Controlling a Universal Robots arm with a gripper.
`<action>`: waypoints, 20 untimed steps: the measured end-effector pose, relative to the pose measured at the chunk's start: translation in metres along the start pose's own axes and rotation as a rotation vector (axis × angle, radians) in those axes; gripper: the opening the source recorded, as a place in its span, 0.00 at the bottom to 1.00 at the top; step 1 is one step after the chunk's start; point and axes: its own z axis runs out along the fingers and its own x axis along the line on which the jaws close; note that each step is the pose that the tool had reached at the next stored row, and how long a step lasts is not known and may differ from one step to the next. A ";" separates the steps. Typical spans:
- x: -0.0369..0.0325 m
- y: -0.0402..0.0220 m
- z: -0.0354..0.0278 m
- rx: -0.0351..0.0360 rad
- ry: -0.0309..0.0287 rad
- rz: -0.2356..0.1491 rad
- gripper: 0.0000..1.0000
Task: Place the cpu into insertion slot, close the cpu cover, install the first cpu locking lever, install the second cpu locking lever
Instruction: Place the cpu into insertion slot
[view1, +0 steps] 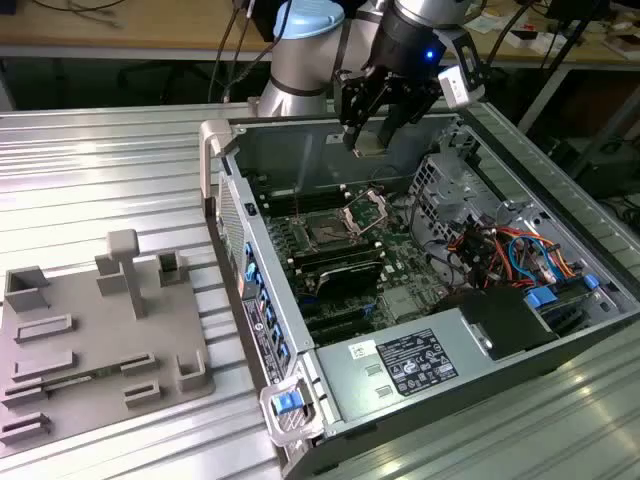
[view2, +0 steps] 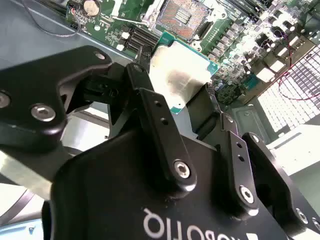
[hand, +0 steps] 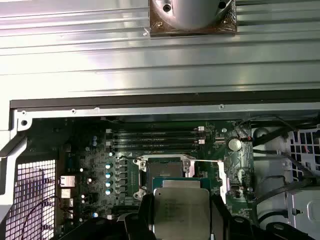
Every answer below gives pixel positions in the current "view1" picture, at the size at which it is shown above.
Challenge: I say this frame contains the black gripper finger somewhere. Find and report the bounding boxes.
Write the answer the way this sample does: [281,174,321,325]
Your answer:
[333,68,387,152]
[377,74,439,146]

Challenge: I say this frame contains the silver square CPU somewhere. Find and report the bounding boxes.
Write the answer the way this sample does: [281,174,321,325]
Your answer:
[352,132,390,159]

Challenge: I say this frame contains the metal socket cover frame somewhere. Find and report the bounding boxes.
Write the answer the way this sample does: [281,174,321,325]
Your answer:
[339,187,394,236]

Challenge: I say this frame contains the CPU socket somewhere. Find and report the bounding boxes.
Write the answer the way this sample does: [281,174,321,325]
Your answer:
[303,212,362,252]

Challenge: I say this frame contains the metal perforated drive cage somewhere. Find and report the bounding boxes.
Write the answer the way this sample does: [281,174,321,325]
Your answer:
[407,153,504,251]

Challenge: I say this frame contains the white box on desk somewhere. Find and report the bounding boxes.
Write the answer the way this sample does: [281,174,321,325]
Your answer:
[502,27,552,53]

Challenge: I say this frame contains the black installed RAM sticks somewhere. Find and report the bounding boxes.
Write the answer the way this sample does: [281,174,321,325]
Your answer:
[290,238,384,275]

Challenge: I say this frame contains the green motherboard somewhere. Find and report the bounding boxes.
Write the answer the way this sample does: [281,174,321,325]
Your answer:
[259,189,471,346]

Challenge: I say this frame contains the wooden desk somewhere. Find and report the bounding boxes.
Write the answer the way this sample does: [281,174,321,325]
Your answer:
[0,0,640,64]

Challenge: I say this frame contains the black air shroud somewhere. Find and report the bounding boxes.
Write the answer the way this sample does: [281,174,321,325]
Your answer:
[433,288,560,362]

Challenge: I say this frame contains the blue disk carrier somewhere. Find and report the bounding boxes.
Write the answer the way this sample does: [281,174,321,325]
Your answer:
[523,286,562,317]

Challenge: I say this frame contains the grey power supply unit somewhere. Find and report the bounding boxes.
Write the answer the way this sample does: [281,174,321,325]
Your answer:
[312,307,496,424]

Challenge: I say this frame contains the open grey PC case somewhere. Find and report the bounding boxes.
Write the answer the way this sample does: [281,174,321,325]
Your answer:
[198,112,640,479]

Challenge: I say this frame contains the grey parts rack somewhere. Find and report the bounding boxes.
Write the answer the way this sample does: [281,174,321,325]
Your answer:
[0,228,218,455]

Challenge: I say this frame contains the green RAM stick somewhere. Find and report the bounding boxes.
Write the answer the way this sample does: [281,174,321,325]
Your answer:
[42,364,122,390]

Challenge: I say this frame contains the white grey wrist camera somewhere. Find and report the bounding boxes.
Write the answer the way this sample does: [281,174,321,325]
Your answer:
[433,28,489,111]

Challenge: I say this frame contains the coloured wire bundle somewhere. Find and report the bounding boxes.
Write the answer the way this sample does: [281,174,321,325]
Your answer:
[444,223,587,292]

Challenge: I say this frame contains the grey case handle blue latch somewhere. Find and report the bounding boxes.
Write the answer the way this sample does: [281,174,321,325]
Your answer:
[258,377,327,447]

